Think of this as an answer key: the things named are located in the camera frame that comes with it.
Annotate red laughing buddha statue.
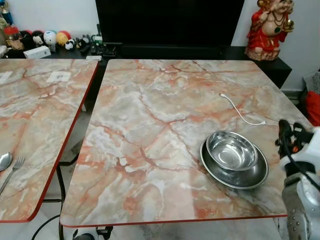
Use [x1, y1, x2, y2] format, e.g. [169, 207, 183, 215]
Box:
[244, 0, 295, 62]

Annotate marble pattern side table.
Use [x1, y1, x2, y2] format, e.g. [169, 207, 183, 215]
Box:
[0, 58, 100, 223]

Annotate black floor cable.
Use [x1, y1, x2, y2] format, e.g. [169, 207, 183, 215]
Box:
[31, 214, 62, 240]

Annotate red brown figurine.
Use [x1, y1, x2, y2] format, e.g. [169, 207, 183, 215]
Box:
[3, 25, 22, 50]

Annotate small steel bowl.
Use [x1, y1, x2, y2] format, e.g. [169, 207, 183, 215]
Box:
[205, 131, 259, 172]

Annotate red cushion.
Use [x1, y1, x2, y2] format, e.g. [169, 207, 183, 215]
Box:
[305, 91, 320, 127]

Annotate black television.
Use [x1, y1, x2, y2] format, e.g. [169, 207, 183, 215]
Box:
[95, 0, 246, 48]

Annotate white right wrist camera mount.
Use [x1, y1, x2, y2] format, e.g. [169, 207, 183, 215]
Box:
[280, 127, 320, 176]

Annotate large marble pattern table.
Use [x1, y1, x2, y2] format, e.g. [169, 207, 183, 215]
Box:
[59, 59, 315, 228]

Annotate white round plush toy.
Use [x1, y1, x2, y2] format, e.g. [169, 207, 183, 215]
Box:
[43, 30, 58, 47]

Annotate steel spoon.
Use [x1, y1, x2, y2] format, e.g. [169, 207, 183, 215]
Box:
[0, 152, 13, 172]

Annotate black green gadget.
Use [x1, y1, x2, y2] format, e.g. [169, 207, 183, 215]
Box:
[89, 32, 119, 57]

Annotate white cardboard box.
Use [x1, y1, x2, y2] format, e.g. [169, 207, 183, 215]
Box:
[23, 46, 52, 60]

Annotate white paper sheet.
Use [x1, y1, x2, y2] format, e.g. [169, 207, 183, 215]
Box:
[46, 71, 72, 84]

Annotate small panda plush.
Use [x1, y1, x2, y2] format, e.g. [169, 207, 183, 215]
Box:
[64, 38, 77, 51]

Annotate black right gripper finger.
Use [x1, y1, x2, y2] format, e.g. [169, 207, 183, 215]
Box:
[277, 119, 293, 147]

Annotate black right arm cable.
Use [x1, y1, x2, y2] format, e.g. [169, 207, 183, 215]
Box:
[278, 133, 320, 191]

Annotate steel fork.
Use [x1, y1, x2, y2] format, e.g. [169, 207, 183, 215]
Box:
[0, 156, 26, 195]

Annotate yellow red round plush toy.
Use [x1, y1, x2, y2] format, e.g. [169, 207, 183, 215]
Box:
[55, 30, 72, 47]

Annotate white charging cable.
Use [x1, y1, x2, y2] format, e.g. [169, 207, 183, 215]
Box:
[219, 93, 267, 126]

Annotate large steel bowl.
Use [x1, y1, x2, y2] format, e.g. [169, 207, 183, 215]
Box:
[199, 138, 270, 190]

